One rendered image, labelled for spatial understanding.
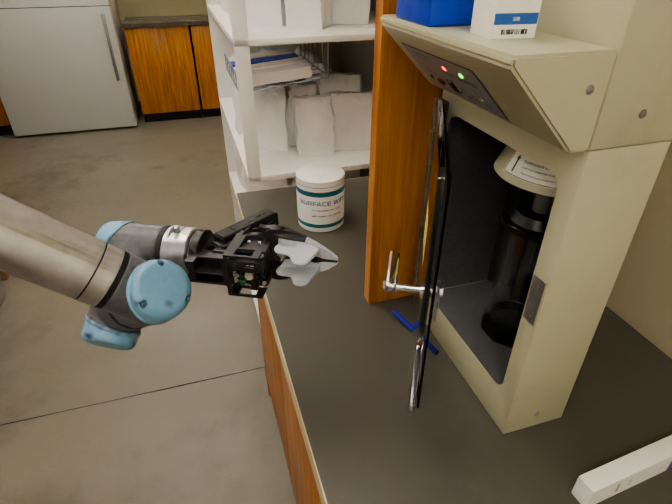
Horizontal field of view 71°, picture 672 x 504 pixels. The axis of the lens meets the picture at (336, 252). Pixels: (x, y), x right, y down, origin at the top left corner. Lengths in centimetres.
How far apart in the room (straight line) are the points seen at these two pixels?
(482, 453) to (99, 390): 181
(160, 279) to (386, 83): 48
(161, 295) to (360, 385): 42
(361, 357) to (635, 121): 58
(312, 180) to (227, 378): 121
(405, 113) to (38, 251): 59
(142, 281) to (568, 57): 50
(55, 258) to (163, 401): 164
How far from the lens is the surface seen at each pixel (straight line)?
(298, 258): 67
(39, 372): 254
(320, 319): 99
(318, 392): 86
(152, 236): 74
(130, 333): 73
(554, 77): 50
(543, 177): 68
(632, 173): 63
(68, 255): 59
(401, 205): 93
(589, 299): 72
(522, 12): 57
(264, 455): 193
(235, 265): 67
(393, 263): 68
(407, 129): 87
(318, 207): 124
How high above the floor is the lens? 159
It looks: 33 degrees down
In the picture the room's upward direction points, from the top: straight up
